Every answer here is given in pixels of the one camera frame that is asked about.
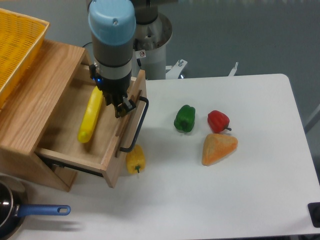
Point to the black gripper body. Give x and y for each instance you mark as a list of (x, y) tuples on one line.
[(118, 87)]

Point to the open wooden top drawer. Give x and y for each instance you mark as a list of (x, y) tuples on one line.
[(104, 155)]

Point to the orange triangular toy sandwich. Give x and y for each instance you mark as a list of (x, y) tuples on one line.
[(216, 147)]

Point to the yellow plastic basket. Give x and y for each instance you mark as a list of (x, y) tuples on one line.
[(21, 37)]

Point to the red toy bell pepper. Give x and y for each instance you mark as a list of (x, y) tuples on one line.
[(218, 121)]

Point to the black pan blue handle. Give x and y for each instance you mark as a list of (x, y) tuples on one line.
[(15, 206)]

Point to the yellow toy banana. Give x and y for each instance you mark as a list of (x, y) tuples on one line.
[(90, 116)]

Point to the green toy bell pepper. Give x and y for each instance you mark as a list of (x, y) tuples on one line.
[(185, 119)]

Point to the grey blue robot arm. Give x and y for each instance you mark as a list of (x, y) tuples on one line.
[(113, 26)]

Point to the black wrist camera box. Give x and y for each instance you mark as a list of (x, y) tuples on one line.
[(93, 71)]

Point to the black clamp at table edge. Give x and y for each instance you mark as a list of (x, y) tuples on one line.
[(314, 212)]

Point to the wooden drawer cabinet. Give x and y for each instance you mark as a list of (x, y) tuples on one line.
[(28, 110)]

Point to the yellow toy bell pepper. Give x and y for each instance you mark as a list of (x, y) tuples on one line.
[(135, 160)]

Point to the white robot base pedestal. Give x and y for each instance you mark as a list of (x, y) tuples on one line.
[(150, 45)]

